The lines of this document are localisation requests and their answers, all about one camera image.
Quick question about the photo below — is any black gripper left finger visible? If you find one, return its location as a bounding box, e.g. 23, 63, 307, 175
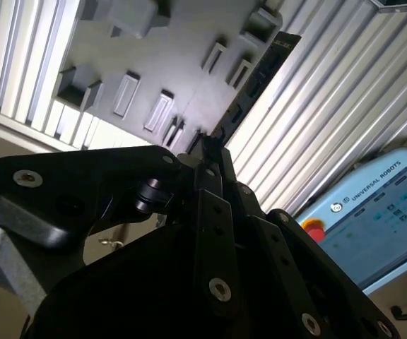
0, 135, 242, 319

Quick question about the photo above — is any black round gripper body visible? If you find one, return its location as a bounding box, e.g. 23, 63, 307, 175
23, 225, 307, 339

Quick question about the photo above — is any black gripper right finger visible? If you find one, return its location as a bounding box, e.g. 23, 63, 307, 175
220, 148, 402, 339

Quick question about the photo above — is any black RAM stick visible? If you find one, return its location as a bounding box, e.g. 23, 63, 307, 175
206, 30, 303, 144

